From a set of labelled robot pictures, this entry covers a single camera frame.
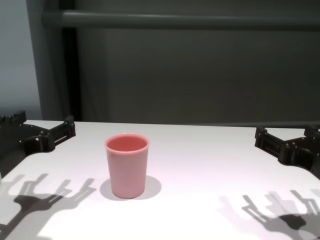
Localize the grey vertical partition frame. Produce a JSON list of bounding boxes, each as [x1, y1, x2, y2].
[[25, 0, 71, 121]]

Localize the dark vertical post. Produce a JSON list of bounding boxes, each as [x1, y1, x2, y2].
[[60, 26, 83, 123]]

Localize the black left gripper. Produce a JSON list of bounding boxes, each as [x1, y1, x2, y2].
[[0, 109, 76, 173]]

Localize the thick grey horizontal bar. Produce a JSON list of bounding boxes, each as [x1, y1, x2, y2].
[[41, 9, 320, 30]]

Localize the pink plastic cup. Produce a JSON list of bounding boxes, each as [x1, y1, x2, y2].
[[104, 133, 152, 200]]

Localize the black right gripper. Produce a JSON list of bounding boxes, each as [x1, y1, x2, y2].
[[254, 124, 320, 180]]

